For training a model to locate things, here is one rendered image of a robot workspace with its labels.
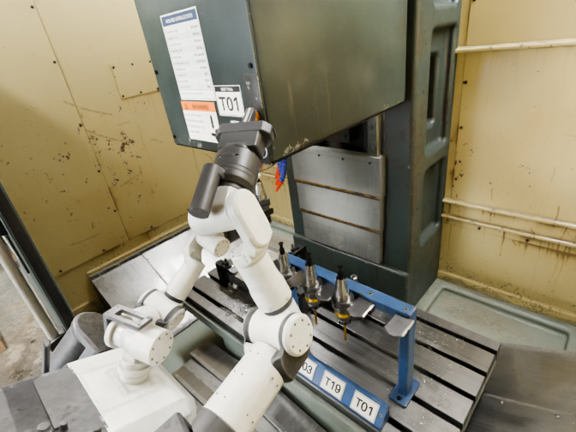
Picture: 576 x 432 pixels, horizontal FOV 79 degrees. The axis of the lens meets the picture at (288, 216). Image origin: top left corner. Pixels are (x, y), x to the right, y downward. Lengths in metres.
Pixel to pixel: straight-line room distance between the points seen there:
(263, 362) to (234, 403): 0.08
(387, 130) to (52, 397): 1.24
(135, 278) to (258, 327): 1.49
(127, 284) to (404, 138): 1.59
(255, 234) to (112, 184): 1.54
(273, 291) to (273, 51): 0.49
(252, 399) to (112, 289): 1.55
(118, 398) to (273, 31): 0.76
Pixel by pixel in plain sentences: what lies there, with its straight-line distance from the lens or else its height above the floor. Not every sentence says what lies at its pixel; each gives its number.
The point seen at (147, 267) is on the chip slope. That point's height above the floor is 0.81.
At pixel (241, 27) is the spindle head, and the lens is 0.79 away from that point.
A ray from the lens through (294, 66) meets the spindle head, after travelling 0.85.
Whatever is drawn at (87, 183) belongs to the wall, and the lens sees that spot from 2.02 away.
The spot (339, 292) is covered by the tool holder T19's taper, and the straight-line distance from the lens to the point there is 0.97.
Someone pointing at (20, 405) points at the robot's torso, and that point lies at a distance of 0.78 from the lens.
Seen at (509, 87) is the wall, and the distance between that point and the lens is 1.61.
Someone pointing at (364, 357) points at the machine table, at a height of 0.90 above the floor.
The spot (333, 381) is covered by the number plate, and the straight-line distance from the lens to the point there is 1.17.
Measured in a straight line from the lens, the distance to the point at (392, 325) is 0.94.
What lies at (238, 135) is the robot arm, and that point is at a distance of 0.71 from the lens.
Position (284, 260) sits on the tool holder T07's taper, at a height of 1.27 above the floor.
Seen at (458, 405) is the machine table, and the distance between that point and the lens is 1.21.
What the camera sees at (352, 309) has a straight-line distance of 0.97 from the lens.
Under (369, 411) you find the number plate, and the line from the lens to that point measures 1.13.
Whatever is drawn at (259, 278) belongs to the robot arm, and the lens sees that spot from 0.64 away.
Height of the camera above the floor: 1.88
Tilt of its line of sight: 28 degrees down
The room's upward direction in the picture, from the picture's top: 8 degrees counter-clockwise
